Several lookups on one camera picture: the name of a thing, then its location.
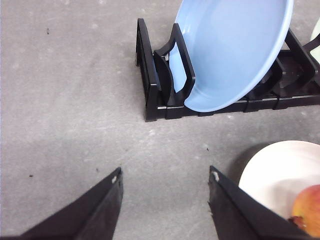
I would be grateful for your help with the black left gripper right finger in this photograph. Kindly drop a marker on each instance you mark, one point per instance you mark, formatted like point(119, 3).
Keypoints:
point(237, 215)

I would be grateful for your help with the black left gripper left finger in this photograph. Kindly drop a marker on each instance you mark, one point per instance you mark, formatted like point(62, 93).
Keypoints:
point(92, 216)

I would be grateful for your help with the white plate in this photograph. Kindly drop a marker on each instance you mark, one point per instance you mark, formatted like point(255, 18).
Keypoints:
point(276, 172)

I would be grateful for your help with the red pomegranate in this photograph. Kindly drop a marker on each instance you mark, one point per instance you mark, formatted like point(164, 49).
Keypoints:
point(306, 210)

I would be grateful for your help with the black plate rack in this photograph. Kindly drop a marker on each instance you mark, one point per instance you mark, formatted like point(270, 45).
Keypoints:
point(295, 82)

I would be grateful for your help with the blue plate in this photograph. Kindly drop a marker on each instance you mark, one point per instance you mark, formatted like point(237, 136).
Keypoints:
point(235, 47)

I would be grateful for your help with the light green plate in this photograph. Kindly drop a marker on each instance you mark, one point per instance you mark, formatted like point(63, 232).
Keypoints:
point(316, 32)

